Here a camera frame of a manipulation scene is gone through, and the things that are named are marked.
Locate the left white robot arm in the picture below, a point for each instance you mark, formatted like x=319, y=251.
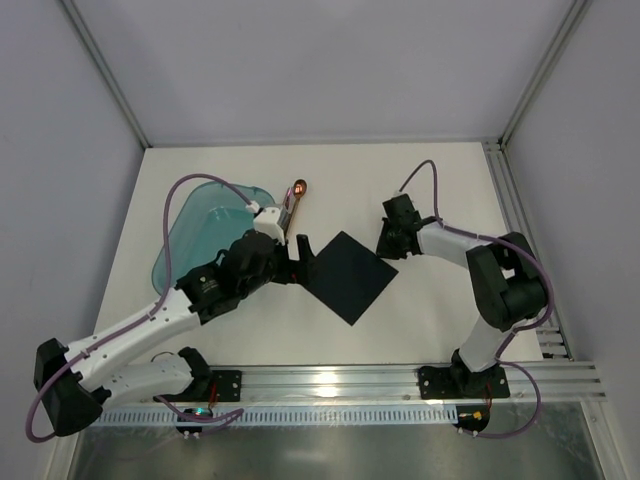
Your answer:
x=75, y=383

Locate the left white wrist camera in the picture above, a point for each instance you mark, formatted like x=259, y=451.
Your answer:
x=271, y=220

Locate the aluminium front rail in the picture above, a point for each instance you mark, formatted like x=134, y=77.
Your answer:
x=556, y=380

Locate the aluminium rail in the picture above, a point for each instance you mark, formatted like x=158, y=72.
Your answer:
x=551, y=336
x=556, y=380

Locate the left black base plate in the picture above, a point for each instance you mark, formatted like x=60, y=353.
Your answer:
x=219, y=385

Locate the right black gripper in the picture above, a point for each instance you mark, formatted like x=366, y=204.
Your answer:
x=393, y=232

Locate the iridescent fork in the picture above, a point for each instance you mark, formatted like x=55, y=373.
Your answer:
x=289, y=200

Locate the white slotted cable duct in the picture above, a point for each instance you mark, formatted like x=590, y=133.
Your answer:
x=293, y=416

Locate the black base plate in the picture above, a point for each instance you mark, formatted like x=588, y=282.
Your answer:
x=456, y=382
x=219, y=385

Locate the left aluminium frame post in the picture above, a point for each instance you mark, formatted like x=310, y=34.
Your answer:
x=84, y=34

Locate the teal plastic basin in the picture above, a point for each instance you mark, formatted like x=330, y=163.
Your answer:
x=211, y=219

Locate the right aluminium frame post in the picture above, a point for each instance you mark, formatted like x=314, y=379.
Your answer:
x=563, y=33

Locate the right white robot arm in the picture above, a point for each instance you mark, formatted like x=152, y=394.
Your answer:
x=508, y=286

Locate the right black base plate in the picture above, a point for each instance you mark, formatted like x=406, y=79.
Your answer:
x=456, y=382

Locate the aluminium frame post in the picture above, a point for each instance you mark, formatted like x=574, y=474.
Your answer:
x=84, y=34
x=563, y=33

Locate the black paper napkin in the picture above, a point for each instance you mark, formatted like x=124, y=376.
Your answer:
x=348, y=278

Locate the right side aluminium rail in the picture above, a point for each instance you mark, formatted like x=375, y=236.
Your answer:
x=551, y=336

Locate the copper spoon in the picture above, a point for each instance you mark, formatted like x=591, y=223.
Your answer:
x=298, y=191

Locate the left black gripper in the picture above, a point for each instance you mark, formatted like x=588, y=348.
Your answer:
x=288, y=262

